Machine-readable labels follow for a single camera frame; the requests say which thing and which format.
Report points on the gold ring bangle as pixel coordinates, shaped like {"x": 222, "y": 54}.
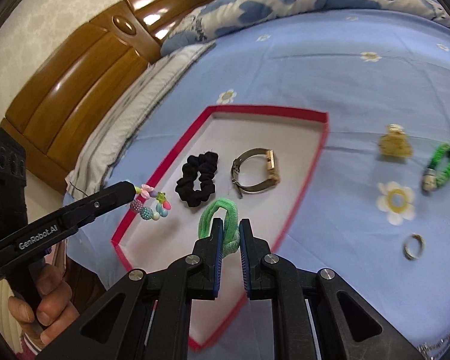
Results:
{"x": 413, "y": 247}

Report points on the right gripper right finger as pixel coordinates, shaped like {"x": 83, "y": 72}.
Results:
{"x": 316, "y": 315}

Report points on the person's left hand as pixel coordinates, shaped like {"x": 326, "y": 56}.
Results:
{"x": 54, "y": 314}

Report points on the wooden headboard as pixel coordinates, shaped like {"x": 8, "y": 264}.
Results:
{"x": 60, "y": 106}

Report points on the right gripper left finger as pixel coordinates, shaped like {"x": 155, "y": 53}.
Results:
{"x": 146, "y": 315}

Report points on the blue floral bed sheet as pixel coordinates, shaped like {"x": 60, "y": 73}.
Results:
{"x": 367, "y": 69}

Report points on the yellow hair claw clip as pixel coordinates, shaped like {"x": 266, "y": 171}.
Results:
{"x": 395, "y": 142}

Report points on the black scrunchie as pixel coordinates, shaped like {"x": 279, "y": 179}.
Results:
{"x": 196, "y": 185}

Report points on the grey striped pillow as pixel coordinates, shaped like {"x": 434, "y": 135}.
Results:
{"x": 109, "y": 139}

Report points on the gold mesh wristwatch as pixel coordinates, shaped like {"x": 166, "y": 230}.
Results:
{"x": 255, "y": 171}

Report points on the red shallow tray box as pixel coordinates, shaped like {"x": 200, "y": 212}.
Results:
{"x": 295, "y": 135}

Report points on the blue heart patterned duvet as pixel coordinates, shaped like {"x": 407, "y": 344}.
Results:
{"x": 221, "y": 17}

